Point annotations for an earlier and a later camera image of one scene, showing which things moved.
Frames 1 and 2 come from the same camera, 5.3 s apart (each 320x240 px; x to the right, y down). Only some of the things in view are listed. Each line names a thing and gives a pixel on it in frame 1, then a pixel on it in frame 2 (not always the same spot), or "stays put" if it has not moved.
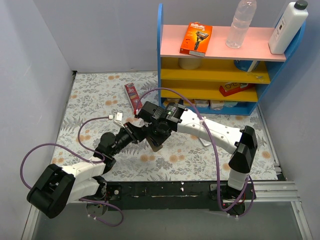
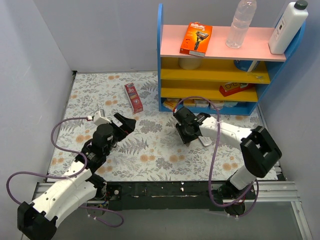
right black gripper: x=156 y=136 → x=185 y=133
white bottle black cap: x=288 y=27 stays put
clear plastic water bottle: x=239 y=27 stays put
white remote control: x=205 y=143 stays put
